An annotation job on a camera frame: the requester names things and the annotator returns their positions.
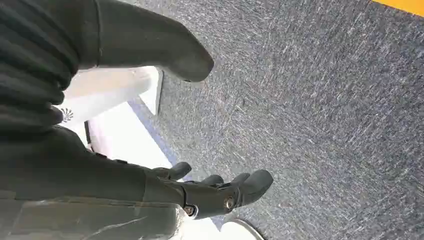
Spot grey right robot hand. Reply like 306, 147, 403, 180
0, 0, 275, 240

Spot pale beam with printed logo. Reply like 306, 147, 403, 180
53, 65, 165, 129

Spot white flat panel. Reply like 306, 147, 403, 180
83, 100, 186, 183

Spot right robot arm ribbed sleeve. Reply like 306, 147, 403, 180
0, 0, 81, 135

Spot yellow strip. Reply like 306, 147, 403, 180
370, 0, 424, 18

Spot round white base plate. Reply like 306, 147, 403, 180
180, 216, 266, 240

